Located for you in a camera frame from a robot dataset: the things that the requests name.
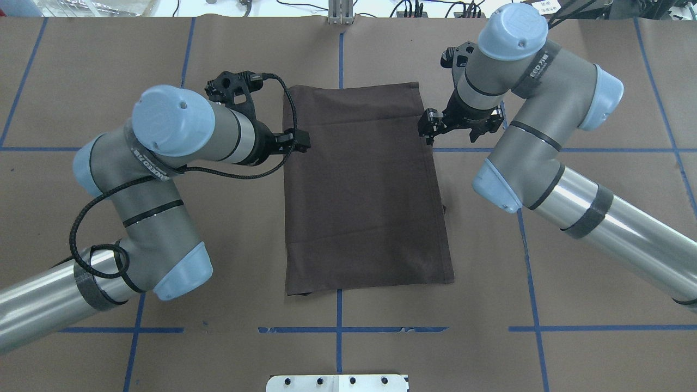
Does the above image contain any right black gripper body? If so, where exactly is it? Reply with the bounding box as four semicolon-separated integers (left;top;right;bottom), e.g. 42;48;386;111
436;93;504;139

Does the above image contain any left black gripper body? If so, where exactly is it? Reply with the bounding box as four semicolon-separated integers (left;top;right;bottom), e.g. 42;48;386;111
250;122;297;164

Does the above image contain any dark brown t-shirt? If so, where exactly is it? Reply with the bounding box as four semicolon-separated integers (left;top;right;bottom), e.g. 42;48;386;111
283;82;455;296

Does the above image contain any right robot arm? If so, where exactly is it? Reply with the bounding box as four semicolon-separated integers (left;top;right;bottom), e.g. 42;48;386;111
418;3;696;312

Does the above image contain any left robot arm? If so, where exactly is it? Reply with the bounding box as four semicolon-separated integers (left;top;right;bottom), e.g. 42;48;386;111
2;85;310;354

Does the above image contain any black box with label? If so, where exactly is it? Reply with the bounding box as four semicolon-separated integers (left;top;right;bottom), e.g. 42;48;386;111
521;1;607;18

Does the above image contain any aluminium frame post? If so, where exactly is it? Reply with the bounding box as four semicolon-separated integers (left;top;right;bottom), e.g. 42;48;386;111
328;0;356;26

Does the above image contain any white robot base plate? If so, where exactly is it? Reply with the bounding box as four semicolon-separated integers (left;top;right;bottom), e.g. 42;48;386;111
265;373;410;391

